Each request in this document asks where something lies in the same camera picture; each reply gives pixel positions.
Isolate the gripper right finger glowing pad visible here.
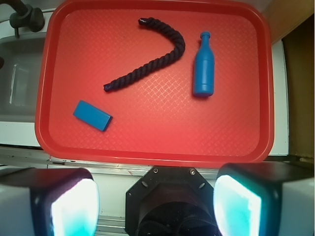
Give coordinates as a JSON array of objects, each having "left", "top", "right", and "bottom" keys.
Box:
[{"left": 213, "top": 162, "right": 315, "bottom": 236}]

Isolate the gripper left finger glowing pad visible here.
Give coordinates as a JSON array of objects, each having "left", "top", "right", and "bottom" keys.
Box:
[{"left": 0, "top": 168, "right": 100, "bottom": 236}]

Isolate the blue rectangular block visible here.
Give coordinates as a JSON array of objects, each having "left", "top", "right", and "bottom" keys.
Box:
[{"left": 73, "top": 100, "right": 113, "bottom": 132}]

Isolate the blue plastic bottle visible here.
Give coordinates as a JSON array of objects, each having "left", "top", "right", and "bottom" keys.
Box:
[{"left": 193, "top": 31, "right": 215, "bottom": 97}]

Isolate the red plastic tray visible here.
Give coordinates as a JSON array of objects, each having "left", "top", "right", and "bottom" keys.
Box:
[{"left": 35, "top": 0, "right": 274, "bottom": 168}]

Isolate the grey sink basin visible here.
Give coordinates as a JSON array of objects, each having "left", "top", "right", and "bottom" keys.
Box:
[{"left": 0, "top": 32, "right": 46, "bottom": 122}]

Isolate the black faucet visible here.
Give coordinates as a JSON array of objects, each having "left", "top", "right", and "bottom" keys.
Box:
[{"left": 9, "top": 0, "right": 45, "bottom": 38}]

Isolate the black octagonal mount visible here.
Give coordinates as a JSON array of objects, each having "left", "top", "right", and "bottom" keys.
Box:
[{"left": 125, "top": 166, "right": 220, "bottom": 236}]

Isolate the dark purple twisted rope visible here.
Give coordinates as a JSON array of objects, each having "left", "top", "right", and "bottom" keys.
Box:
[{"left": 103, "top": 16, "right": 186, "bottom": 93}]

